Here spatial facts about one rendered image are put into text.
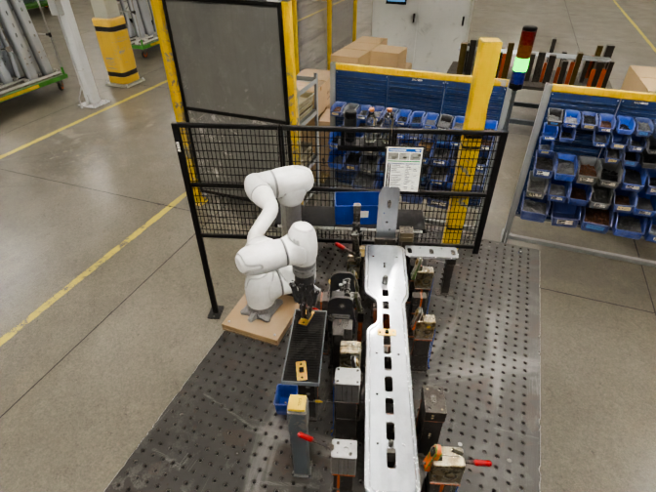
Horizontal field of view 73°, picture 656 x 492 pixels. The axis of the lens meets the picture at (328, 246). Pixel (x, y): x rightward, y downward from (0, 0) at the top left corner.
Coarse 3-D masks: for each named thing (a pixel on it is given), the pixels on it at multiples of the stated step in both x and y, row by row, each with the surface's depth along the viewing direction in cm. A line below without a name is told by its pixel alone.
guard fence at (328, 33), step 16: (304, 0) 629; (320, 0) 683; (336, 16) 757; (352, 16) 832; (304, 32) 652; (336, 32) 772; (352, 32) 860; (336, 48) 788; (304, 64) 676; (320, 64) 737; (176, 112) 427
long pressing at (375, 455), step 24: (384, 264) 240; (384, 288) 225; (408, 288) 225; (384, 312) 211; (384, 360) 189; (408, 360) 189; (384, 384) 179; (408, 384) 179; (384, 408) 170; (408, 408) 170; (384, 432) 162; (408, 432) 162; (384, 456) 156; (408, 456) 156; (384, 480) 149; (408, 480) 149
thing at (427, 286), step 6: (420, 270) 233; (426, 270) 229; (432, 270) 229; (420, 276) 230; (426, 276) 230; (432, 276) 230; (414, 282) 236; (420, 282) 232; (426, 282) 233; (420, 288) 235; (426, 288) 235; (426, 306) 243; (408, 312) 252
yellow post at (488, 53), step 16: (480, 48) 225; (496, 48) 223; (480, 64) 228; (496, 64) 228; (480, 80) 233; (480, 96) 238; (480, 112) 243; (464, 128) 254; (480, 128) 248; (464, 144) 255; (464, 176) 266; (448, 208) 289; (464, 208) 280; (448, 224) 288
